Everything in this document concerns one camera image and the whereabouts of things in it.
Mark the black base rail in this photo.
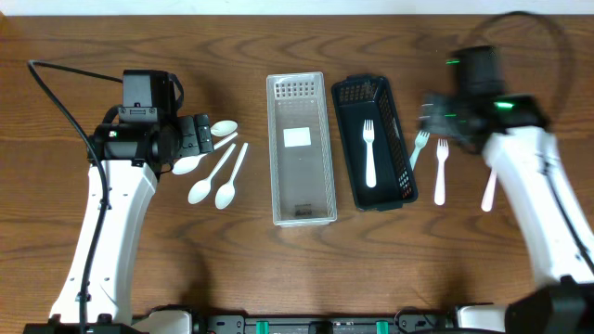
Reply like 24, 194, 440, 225
22, 303, 465, 334

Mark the white plastic spoon top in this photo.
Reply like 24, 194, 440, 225
211, 120, 238, 137

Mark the left black cable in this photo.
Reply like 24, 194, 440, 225
26, 58, 124, 334

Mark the pinkish white plastic spoon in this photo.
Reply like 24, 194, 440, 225
481, 169, 497, 212

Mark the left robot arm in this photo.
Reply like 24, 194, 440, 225
49, 160, 158, 325

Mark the black plastic mesh basket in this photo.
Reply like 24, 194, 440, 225
331, 74, 419, 211

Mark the white label sticker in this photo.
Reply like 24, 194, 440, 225
283, 127, 312, 148

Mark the white plastic fork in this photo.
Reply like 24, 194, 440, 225
433, 139, 449, 206
362, 120, 377, 188

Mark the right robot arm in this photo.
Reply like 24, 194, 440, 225
421, 45, 593, 333

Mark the light blue plastic fork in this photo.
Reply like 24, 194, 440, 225
409, 131, 431, 169

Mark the clear plastic mesh basket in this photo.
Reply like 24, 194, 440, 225
266, 71, 338, 227

